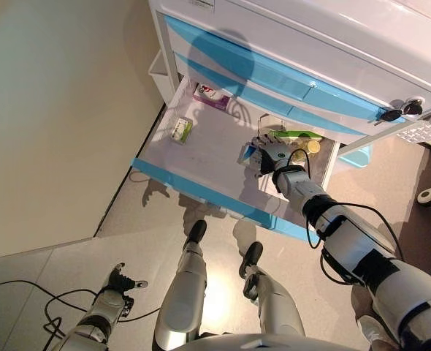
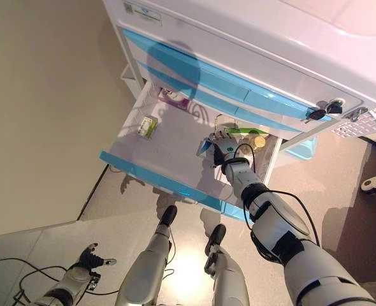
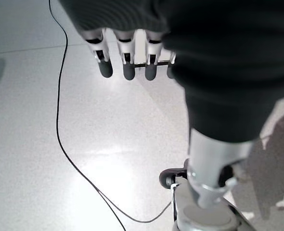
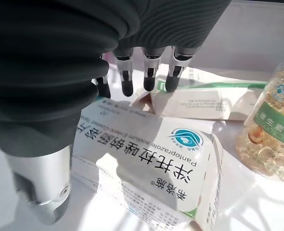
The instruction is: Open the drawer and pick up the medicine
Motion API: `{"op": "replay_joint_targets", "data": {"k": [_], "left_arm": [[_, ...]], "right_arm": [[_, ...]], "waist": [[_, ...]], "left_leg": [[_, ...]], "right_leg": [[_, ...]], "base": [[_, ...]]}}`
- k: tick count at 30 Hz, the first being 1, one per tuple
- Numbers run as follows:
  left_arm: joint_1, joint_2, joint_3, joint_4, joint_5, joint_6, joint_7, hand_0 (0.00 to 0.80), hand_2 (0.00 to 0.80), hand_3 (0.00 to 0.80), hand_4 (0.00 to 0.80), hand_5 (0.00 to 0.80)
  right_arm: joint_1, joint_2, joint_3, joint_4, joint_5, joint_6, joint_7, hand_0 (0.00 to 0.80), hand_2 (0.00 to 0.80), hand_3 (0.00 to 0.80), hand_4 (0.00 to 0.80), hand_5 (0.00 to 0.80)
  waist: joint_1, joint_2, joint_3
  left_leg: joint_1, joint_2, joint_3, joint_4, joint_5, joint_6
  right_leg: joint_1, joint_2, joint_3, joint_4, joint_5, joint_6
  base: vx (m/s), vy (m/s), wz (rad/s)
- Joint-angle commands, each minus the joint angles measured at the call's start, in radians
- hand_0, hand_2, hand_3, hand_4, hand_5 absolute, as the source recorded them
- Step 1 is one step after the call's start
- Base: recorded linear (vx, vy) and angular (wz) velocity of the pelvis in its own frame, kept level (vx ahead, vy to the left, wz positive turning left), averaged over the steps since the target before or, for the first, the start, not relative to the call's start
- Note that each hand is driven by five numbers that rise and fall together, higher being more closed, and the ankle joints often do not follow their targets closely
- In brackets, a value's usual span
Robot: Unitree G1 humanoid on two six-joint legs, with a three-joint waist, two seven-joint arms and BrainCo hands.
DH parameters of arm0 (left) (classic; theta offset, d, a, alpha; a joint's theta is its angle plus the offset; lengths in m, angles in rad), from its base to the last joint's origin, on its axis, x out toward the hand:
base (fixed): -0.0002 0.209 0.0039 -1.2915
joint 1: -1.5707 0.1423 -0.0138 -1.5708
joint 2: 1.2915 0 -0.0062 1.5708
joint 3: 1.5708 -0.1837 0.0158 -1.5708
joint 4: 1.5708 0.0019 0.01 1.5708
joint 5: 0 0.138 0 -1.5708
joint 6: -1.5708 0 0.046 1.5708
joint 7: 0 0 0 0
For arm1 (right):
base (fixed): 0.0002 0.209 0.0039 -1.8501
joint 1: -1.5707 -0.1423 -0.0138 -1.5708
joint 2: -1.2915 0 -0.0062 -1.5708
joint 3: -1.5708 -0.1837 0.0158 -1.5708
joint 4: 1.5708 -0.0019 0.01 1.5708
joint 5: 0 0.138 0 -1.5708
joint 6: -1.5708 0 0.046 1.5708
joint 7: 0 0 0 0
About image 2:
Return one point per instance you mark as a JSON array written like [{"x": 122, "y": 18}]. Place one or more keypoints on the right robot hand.
[{"x": 224, "y": 148}]

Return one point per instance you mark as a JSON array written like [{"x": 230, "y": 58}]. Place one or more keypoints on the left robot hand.
[{"x": 90, "y": 261}]

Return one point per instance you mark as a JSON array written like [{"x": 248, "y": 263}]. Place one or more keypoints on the blue white medicine box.
[{"x": 205, "y": 147}]

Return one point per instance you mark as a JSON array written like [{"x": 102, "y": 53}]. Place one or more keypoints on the blue-front cart drawer with medicines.
[{"x": 175, "y": 159}]

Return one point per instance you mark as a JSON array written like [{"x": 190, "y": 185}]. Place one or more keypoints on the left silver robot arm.
[{"x": 70, "y": 280}]

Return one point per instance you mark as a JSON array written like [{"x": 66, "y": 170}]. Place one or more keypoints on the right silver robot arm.
[{"x": 271, "y": 229}]

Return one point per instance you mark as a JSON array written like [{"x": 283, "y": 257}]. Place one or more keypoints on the long green white medicine box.
[{"x": 245, "y": 130}]

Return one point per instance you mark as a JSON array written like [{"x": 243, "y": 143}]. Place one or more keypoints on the yellow medicine bottle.
[{"x": 258, "y": 142}]

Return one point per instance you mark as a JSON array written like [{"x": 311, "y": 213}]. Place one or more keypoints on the pink white medicine box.
[{"x": 172, "y": 97}]

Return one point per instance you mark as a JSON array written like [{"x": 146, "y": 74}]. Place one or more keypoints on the small green white medicine box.
[{"x": 147, "y": 127}]

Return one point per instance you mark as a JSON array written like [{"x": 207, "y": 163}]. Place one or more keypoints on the left robot leg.
[{"x": 143, "y": 271}]

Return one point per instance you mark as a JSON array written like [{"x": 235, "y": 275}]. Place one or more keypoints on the robot leg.
[
  {"x": 143, "y": 271},
  {"x": 229, "y": 274}
]

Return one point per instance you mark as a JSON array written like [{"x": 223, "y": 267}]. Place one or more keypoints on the black baseboard strip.
[{"x": 88, "y": 197}]

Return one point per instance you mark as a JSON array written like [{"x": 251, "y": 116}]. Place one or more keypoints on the light blue waste bin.
[{"x": 302, "y": 148}]

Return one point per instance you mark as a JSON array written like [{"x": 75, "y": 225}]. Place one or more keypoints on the black key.
[
  {"x": 334, "y": 109},
  {"x": 317, "y": 114}
]

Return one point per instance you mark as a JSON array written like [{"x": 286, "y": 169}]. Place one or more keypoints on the white medical cart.
[{"x": 271, "y": 48}]

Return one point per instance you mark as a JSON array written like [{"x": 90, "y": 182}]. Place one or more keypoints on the right robot leg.
[{"x": 229, "y": 274}]

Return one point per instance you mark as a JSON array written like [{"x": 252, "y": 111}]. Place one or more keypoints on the silver cart latch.
[{"x": 357, "y": 114}]

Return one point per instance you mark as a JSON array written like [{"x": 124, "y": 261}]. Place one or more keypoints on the white perforated side tray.
[{"x": 360, "y": 126}]

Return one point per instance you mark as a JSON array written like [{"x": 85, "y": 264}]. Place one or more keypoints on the white cart label sticker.
[{"x": 143, "y": 11}]

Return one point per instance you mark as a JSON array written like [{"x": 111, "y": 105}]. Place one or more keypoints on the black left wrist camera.
[{"x": 94, "y": 282}]

